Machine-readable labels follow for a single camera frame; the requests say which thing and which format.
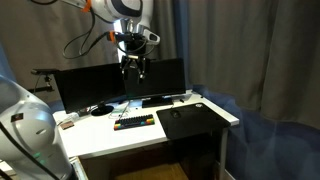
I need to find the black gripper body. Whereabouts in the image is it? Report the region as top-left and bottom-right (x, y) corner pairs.
(119, 33), (147, 72)

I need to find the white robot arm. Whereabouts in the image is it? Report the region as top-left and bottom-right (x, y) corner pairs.
(61, 0), (160, 83)

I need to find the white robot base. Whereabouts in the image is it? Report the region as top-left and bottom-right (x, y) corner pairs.
(0, 76), (74, 180)

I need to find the black keyboard with coloured keys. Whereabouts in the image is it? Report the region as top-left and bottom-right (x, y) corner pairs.
(114, 114), (155, 130)

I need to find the black right monitor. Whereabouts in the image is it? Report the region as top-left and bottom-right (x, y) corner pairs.
(124, 58), (186, 108)

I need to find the black monitor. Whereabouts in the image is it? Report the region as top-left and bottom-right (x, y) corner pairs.
(124, 58), (186, 108)
(54, 63), (125, 116)

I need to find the black left monitor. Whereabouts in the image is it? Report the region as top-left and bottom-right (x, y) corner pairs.
(54, 63), (125, 116)

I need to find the black computer mouse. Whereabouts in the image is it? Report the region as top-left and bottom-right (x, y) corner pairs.
(171, 110), (181, 118)

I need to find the black mouse pad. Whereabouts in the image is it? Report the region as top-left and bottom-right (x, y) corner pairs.
(157, 103), (231, 140)

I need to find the white desk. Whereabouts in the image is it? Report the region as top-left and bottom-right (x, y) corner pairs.
(52, 89), (240, 180)

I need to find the brown small box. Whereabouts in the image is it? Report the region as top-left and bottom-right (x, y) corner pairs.
(60, 121), (74, 130)

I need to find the grey curtain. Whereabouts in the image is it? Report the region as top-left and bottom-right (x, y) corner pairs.
(0, 0), (320, 129)

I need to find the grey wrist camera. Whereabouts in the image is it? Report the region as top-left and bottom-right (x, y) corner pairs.
(143, 29), (160, 45)

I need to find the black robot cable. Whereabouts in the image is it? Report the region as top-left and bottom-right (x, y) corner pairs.
(62, 6), (116, 61)

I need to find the black camera stand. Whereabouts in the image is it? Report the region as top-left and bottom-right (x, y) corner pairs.
(28, 68), (60, 94)

